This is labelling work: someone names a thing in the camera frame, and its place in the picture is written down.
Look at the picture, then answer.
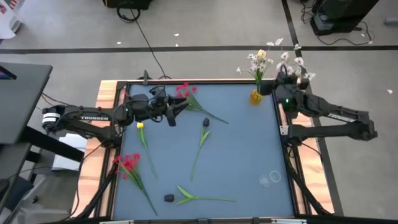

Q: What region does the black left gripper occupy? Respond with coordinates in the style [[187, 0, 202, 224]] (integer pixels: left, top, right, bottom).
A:
[[151, 95, 190, 128]]

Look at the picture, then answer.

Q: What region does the red artificial flower bouquet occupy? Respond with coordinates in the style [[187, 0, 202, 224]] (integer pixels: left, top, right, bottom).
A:
[[175, 82, 230, 125], [112, 153, 159, 217]]

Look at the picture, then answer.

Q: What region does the white artificial flower bouquet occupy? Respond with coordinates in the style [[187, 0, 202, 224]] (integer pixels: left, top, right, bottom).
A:
[[235, 49, 276, 94], [266, 37, 317, 86]]

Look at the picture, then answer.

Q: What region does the black artificial tulip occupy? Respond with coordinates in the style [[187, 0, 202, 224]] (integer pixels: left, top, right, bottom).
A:
[[189, 117, 212, 182], [164, 185, 236, 206]]

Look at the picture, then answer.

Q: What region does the yellow glass vase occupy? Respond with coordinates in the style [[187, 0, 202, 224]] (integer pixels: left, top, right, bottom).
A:
[[249, 88, 265, 106]]

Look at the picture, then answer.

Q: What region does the clear glass vase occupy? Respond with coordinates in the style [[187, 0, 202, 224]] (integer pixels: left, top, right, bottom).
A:
[[259, 170, 282, 188]]

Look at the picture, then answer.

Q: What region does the blue-grey table mat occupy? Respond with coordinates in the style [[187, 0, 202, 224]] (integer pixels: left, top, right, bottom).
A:
[[112, 82, 295, 220]]

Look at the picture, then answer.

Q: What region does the black floor equipment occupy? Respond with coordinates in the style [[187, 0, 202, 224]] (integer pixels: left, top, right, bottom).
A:
[[310, 0, 381, 37]]

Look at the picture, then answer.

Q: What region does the black equipment case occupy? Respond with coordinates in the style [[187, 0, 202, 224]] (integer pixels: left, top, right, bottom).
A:
[[102, 0, 155, 10]]

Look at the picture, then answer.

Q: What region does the white box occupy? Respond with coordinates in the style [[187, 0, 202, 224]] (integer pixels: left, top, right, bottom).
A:
[[51, 133, 88, 171]]

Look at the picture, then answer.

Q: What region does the black desk support beam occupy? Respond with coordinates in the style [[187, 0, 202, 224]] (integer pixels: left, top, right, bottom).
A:
[[21, 126, 85, 162]]

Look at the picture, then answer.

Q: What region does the dark grey desk top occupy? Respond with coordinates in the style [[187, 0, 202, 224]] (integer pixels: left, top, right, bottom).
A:
[[0, 62, 53, 146]]

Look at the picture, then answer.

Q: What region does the dark monitor screen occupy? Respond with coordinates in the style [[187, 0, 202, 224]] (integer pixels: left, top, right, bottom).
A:
[[0, 68, 18, 81]]

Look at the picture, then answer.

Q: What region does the white display stand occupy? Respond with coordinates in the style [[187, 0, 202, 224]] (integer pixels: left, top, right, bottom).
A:
[[0, 0, 25, 40]]

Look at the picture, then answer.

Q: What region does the thin black floor cable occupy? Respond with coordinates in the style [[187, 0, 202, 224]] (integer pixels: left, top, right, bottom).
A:
[[300, 0, 374, 47]]

